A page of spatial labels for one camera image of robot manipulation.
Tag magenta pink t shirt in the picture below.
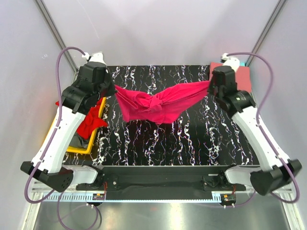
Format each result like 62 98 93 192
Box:
115 80 210 124

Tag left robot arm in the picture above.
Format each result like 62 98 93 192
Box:
20 52 116 192

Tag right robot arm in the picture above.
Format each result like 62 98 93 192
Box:
208 53 302 201

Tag folded salmon pink t shirt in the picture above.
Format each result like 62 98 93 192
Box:
209 62 252 93

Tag red t shirt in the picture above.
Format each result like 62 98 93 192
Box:
50 98 107 140

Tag grey t shirt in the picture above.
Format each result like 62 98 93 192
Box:
69 133 93 149

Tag yellow plastic bin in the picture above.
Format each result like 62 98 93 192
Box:
47 95 107 154

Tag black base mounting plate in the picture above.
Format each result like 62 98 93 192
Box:
76 166 233 202

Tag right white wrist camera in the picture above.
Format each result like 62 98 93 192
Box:
221 53 240 72

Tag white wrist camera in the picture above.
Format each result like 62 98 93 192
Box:
82 52 106 65
221 53 240 72

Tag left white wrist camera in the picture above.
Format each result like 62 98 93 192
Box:
82 52 106 65

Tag left aluminium frame post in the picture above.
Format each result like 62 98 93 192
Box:
34 0 78 74

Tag aluminium frame post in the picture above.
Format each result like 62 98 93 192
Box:
251 0 288 54
34 0 78 74

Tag right aluminium frame post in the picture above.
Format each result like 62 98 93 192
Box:
251 0 288 54

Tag aluminium rail profile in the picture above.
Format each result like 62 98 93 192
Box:
30 181 107 202

